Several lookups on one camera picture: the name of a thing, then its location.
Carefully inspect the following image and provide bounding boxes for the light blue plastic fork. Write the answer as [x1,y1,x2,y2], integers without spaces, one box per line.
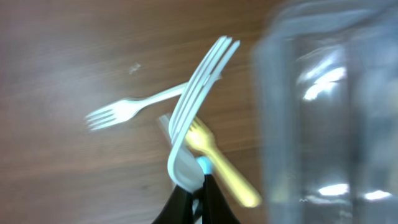
[196,156,214,175]

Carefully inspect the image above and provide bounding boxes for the white curved thin fork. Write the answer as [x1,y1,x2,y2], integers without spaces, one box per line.
[167,35,241,193]

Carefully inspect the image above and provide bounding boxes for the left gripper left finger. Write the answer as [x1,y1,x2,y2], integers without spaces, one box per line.
[152,185,193,224]

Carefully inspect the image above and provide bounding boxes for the white fork horizontal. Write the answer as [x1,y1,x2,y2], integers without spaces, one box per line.
[85,82,188,131]

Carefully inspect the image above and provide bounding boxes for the left clear plastic container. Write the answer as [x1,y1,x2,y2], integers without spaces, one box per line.
[252,1,397,224]

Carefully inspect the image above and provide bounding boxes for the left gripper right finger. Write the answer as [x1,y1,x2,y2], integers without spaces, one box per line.
[202,174,240,224]

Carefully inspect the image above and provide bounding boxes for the yellow plastic fork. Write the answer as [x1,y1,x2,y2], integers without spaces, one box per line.
[185,117,262,208]

